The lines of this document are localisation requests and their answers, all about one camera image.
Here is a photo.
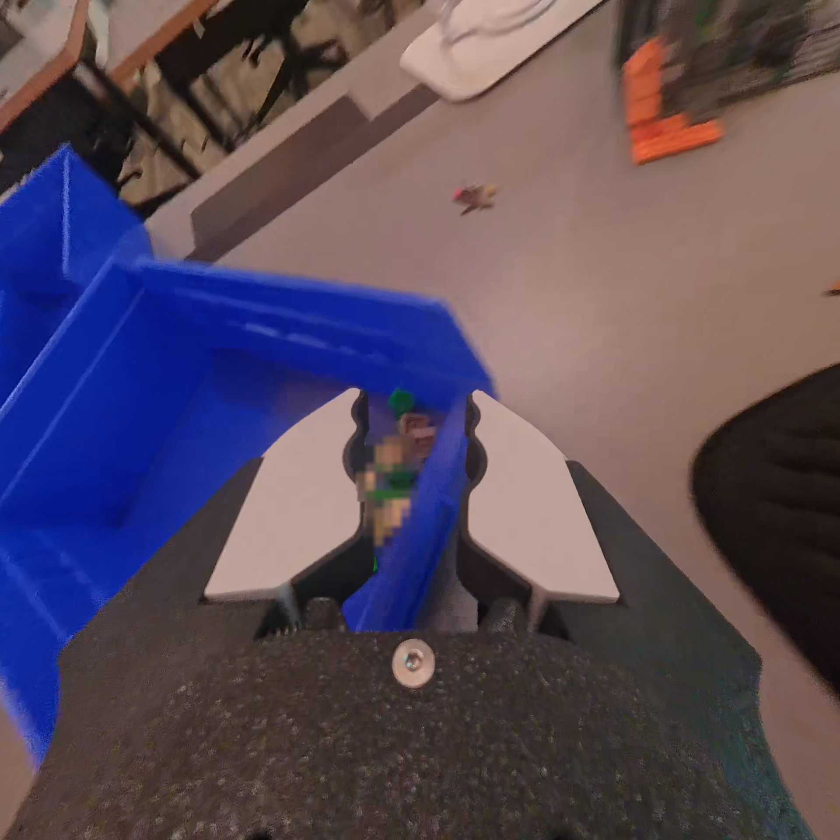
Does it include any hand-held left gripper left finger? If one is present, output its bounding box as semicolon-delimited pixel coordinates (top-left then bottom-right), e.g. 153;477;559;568
203;387;376;611

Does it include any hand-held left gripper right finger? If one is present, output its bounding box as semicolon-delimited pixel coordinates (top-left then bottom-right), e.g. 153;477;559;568
460;390;621;616

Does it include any blue storage bin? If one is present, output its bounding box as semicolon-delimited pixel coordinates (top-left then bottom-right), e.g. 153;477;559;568
0;143;154;394
0;258;497;761

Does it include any toy brick tower model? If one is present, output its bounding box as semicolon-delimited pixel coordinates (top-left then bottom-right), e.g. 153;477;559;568
613;0;840;121

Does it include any grey desk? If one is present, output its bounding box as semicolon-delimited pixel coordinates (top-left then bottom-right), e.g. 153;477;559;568
0;0;840;788

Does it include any orange toy brick plate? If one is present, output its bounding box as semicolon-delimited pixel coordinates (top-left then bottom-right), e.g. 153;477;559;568
620;36;726;164

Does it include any white stand base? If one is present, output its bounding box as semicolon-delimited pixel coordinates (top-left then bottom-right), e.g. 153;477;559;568
400;0;604;103

